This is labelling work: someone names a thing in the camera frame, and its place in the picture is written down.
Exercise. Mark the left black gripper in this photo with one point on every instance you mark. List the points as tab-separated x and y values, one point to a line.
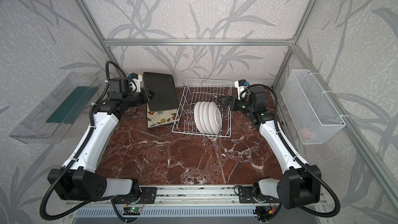
144	95

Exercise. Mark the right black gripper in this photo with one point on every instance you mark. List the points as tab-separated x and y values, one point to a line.
231	102

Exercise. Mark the floral square plate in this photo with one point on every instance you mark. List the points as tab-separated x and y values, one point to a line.
161	116
159	124

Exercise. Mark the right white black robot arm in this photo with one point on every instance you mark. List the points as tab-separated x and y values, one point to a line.
298	186

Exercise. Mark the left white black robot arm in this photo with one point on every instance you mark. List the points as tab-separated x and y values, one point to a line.
77	179

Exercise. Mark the pink object in basket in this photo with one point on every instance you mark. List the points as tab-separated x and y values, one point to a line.
306	134

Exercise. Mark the green led circuit board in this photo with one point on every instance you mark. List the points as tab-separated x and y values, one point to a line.
132	210

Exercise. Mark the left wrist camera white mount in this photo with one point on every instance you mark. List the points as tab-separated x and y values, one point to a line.
134	81

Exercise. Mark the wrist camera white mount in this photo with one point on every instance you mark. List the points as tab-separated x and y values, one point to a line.
134	81
242	88

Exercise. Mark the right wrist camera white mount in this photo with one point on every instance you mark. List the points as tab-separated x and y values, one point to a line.
242	88

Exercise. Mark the white wire dish rack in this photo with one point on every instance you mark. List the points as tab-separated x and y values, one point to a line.
202	90

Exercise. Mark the aluminium frame crossbar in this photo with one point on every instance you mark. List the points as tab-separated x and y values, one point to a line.
198	42

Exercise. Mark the white mesh wall basket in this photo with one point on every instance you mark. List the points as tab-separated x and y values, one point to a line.
310	107

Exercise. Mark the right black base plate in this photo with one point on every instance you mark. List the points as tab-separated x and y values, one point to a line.
247	195

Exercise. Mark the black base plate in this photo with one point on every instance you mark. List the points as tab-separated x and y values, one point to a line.
247	195
147	196

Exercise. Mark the aluminium front rail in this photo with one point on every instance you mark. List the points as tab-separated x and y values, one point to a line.
195	195

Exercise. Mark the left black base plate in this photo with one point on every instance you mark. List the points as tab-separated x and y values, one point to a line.
147	196

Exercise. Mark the clear plastic wall shelf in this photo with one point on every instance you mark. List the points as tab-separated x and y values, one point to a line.
49	122

